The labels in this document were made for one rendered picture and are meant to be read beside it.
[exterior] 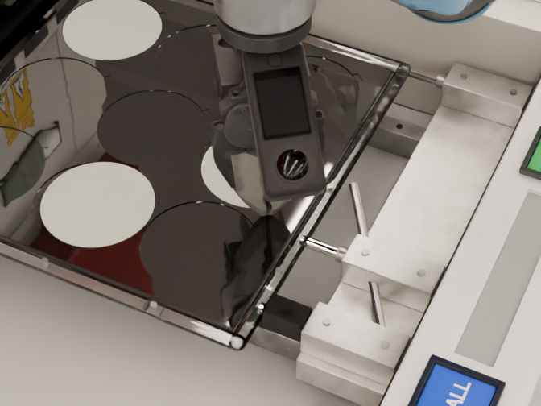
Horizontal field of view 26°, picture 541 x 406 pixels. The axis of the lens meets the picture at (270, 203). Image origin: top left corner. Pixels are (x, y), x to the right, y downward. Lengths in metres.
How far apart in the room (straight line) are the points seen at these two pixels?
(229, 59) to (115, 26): 0.30
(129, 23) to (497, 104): 0.38
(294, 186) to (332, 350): 0.15
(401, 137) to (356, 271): 0.23
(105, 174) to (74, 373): 0.18
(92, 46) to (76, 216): 0.23
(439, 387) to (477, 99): 0.38
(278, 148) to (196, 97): 0.28
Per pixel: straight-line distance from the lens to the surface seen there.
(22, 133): 1.11
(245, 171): 0.95
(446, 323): 0.88
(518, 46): 1.14
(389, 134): 1.17
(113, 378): 1.02
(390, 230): 1.04
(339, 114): 1.11
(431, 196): 1.07
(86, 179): 1.06
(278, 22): 0.84
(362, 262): 0.98
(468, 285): 0.91
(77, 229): 1.02
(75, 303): 1.07
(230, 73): 0.92
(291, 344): 1.00
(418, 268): 0.98
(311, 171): 0.86
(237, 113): 0.90
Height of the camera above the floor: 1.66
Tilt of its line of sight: 48 degrees down
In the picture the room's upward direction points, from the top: straight up
